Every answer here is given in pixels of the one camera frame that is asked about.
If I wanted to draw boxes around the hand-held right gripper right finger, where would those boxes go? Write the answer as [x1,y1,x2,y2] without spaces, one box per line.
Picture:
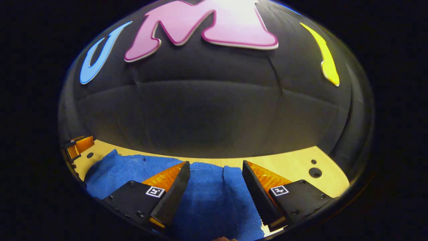
[242,160,335,231]

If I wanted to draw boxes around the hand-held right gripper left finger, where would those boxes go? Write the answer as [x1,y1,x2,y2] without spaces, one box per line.
[102,161,191,230]

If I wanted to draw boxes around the blue jacket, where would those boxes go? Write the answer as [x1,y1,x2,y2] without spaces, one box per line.
[84,150,264,241]

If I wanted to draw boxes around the black backdrop cloth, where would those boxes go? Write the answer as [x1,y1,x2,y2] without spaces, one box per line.
[59,0,373,181]

